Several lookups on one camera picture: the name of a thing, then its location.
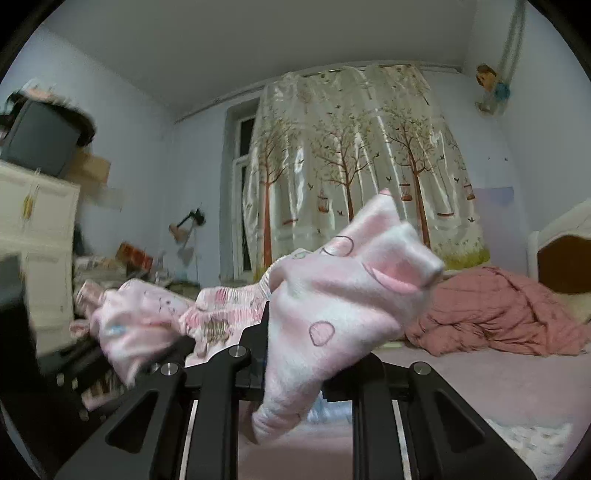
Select pink cartoon print pants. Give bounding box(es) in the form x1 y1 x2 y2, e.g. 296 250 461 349
70 190 445 444

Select clutter pile on table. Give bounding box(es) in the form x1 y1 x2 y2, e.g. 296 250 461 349
72 244 201 299

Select rumpled dusty-pink quilt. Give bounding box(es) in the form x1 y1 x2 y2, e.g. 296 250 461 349
405 266 590 357

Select white cabinet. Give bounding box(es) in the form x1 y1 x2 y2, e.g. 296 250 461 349
1 161 80 354

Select white cartoon print pyjama garment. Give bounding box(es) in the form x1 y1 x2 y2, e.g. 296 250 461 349
298 396 573 479

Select cardboard box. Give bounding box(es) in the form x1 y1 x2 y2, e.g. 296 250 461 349
66 149 111 185

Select white and brown headboard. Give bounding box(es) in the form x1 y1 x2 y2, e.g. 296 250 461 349
527 199 591 295

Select tree print curtain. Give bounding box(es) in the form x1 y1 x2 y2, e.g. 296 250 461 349
242 65 491 277

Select dark grey box on cabinet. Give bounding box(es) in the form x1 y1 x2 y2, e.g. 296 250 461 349
1 92 96 178

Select window frame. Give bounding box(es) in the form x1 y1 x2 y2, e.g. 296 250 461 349
219 98 259 285

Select wall lamp with orange shade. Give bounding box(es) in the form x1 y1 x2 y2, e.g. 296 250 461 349
168 208 205 244

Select hanging toy wall ornament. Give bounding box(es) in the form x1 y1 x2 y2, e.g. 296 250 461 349
476 0 527 115

